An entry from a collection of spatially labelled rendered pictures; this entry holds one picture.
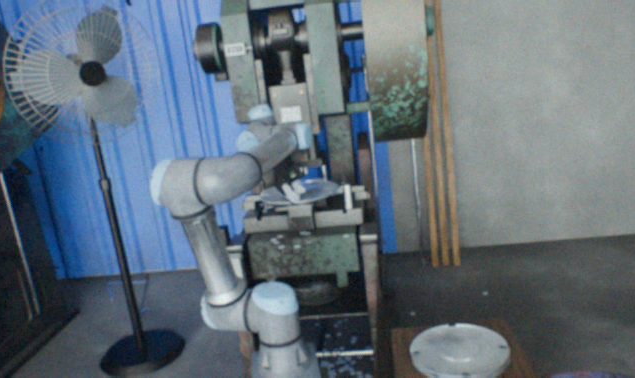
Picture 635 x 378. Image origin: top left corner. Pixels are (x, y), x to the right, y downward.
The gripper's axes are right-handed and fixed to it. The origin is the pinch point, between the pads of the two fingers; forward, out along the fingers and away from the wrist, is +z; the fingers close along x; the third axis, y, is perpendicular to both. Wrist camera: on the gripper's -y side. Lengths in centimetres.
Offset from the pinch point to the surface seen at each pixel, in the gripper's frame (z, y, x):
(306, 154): -7.1, -7.2, 17.0
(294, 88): -29.3, -10.5, 25.7
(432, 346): 42, 50, -8
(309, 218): 12.3, -3.5, 4.6
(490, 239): 126, -29, 133
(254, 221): 8.6, -21.0, -7.0
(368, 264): 27.7, 19.3, 4.4
